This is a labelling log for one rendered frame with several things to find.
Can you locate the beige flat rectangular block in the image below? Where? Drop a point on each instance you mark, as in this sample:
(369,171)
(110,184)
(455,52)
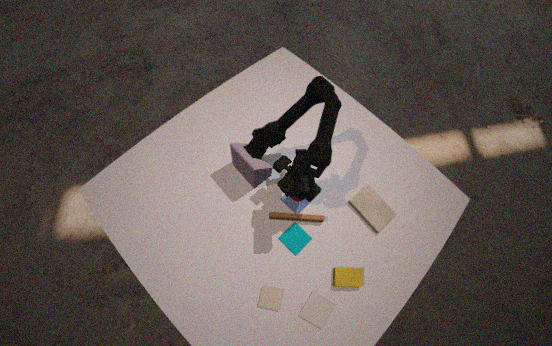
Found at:
(369,205)

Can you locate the brown rectangular bar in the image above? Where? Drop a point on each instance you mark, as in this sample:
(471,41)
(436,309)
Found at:
(295,217)

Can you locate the yellow rectangular block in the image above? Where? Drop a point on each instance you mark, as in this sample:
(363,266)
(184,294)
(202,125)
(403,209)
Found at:
(343,277)

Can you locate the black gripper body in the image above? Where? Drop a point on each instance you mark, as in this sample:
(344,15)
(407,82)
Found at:
(282,163)

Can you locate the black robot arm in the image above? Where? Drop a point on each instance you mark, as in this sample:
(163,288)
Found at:
(319,152)

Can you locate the dark red cup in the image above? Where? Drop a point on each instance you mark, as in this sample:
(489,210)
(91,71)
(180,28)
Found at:
(297,199)

